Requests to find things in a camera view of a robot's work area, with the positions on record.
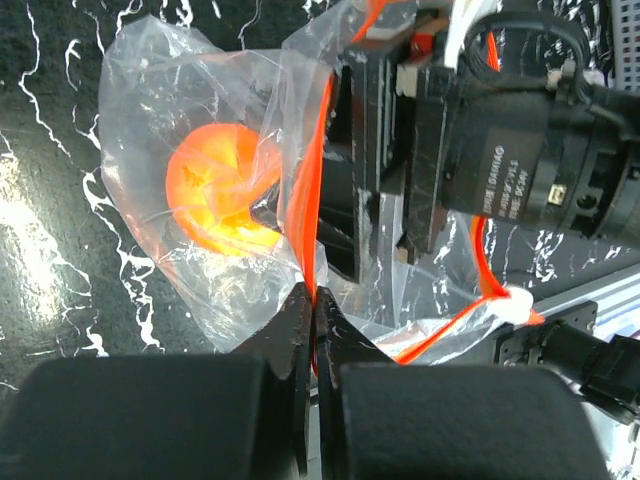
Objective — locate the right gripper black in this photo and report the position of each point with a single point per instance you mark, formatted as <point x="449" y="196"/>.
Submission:
<point x="404" y="124"/>

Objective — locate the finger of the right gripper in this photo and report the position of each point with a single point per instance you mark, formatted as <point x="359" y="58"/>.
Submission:
<point x="264" y="209"/>

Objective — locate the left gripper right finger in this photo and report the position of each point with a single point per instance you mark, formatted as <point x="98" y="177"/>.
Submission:
<point x="381" y="420"/>

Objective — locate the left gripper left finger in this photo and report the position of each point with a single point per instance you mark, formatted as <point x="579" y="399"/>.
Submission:
<point x="240" y="415"/>

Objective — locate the fake orange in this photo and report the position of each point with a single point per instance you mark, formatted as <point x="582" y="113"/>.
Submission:
<point x="212" y="178"/>

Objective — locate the clear zip top bag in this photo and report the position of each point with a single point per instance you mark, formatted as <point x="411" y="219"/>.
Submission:
<point x="160" y="81"/>

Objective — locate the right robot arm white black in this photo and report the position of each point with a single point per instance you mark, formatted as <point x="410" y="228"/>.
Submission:
<point x="592" y="184"/>

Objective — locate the aluminium frame rail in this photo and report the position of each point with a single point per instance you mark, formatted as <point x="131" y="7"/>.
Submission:
<point x="616" y="296"/>

